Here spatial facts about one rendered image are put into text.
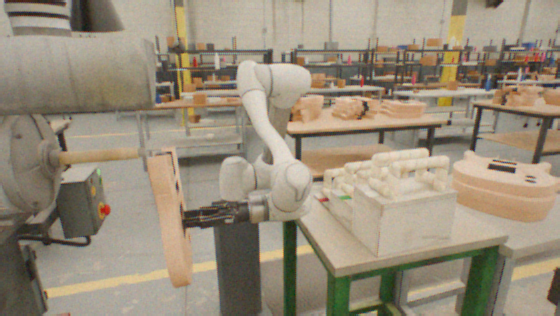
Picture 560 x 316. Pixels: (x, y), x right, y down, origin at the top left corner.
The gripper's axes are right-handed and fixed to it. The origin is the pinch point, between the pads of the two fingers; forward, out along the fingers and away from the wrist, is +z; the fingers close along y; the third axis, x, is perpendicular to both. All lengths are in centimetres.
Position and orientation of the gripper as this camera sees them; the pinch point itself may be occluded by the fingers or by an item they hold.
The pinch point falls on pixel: (184, 219)
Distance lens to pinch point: 104.6
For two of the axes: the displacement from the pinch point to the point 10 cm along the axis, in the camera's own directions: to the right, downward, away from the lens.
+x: -0.5, -9.8, -2.0
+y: -2.6, -1.8, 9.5
